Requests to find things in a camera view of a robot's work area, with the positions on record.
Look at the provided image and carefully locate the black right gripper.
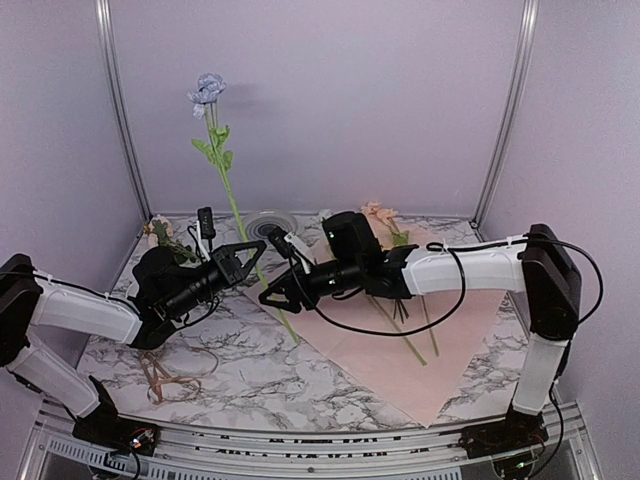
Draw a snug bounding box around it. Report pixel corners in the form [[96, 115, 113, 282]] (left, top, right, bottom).
[[258, 256, 363, 314]]

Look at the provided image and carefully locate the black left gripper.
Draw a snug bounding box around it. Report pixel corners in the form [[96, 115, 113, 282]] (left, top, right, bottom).
[[165, 240, 267, 319]]

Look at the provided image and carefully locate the small pink blossom stem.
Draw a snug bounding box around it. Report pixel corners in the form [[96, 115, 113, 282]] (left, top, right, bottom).
[[143, 215, 198, 265]]

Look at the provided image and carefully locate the white fake flower stem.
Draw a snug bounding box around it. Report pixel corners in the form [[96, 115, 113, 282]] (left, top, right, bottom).
[[322, 211, 427, 366]]

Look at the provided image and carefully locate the yellow fake flower bunch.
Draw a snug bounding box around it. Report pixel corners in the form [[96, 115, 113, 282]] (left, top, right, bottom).
[[389, 299, 408, 333]]

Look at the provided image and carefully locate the large pink fake rose stem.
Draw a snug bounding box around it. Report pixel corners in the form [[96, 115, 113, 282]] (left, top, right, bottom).
[[360, 202, 440, 367]]

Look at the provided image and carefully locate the pink wrapping paper sheet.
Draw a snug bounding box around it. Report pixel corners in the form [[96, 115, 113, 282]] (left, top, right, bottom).
[[242, 214, 514, 429]]

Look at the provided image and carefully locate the blue fake flower stem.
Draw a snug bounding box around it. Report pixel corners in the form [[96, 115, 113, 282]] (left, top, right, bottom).
[[186, 72, 301, 346]]

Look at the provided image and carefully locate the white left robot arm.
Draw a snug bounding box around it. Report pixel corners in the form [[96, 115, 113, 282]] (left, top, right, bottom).
[[1, 240, 266, 445]]

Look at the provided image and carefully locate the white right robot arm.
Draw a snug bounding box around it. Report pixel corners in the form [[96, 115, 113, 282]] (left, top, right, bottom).
[[258, 212, 581, 448]]

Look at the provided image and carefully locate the striped grey ceramic plate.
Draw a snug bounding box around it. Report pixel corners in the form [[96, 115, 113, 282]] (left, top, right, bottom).
[[242, 210, 299, 240]]

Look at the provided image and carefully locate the beige raffia ribbon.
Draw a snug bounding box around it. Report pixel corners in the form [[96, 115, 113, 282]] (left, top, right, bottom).
[[138, 347, 220, 406]]

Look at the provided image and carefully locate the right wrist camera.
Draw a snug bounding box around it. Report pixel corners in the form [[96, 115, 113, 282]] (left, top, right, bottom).
[[267, 226, 316, 274]]

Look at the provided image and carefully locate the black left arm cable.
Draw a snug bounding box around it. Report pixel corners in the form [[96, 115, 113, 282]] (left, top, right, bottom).
[[174, 224, 226, 329]]

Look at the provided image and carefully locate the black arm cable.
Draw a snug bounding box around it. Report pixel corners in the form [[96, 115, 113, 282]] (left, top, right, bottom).
[[314, 239, 604, 336], [174, 224, 226, 329]]

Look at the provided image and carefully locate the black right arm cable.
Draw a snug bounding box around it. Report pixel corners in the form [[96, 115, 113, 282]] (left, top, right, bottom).
[[314, 239, 604, 336]]

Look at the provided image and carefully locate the aluminium front rail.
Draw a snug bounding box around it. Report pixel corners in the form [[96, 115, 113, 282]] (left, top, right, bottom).
[[17, 400, 603, 479]]

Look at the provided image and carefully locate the left aluminium frame post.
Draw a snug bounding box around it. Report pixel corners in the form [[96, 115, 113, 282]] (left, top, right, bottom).
[[95, 0, 152, 221]]

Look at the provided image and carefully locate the aluminium frame post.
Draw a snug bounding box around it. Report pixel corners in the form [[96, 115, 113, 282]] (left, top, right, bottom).
[[472, 0, 540, 229], [95, 0, 152, 221]]

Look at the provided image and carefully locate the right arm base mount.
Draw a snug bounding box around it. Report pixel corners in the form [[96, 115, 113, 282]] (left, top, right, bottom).
[[458, 407, 549, 459]]

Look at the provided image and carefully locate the right aluminium frame post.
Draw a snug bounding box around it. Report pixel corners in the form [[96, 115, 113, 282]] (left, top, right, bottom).
[[472, 0, 540, 229]]

